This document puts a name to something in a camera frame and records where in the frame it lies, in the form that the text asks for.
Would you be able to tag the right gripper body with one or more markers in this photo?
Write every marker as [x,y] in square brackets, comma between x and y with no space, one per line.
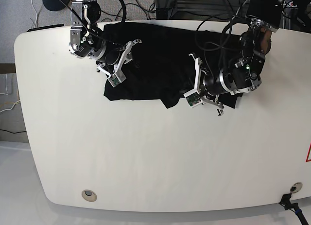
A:
[115,59]

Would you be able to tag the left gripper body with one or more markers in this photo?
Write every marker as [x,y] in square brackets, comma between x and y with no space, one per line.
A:
[203,82]

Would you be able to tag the black T-shirt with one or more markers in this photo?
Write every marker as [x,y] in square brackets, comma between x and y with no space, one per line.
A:
[161,68]

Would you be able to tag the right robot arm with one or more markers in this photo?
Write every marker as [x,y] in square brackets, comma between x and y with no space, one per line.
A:
[88,40]

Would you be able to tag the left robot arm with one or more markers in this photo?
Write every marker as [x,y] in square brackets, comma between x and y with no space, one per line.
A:
[241,73]

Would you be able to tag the black round stand base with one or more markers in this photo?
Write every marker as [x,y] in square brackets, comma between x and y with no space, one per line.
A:
[55,5]

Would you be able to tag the red warning sticker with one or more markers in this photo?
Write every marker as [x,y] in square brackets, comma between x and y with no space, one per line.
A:
[308,158]

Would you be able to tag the right table grommet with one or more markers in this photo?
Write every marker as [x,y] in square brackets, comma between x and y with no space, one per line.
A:
[296,187]

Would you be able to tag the table grommet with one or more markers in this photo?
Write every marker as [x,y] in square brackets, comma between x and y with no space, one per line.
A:
[89,195]
[296,187]

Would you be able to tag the left table grommet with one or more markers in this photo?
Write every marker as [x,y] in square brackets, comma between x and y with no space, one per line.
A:
[89,195]

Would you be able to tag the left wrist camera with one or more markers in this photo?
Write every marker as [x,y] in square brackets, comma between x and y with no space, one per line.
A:
[193,98]

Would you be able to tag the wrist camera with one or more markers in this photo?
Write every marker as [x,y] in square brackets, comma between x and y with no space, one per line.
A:
[116,78]
[193,98]

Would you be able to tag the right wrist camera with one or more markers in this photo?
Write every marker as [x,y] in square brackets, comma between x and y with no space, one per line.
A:
[116,78]

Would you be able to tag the aluminium frame post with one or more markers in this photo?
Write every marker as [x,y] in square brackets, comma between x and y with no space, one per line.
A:
[164,9]

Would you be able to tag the black clamp with cable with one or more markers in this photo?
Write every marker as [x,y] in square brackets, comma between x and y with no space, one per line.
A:
[294,207]

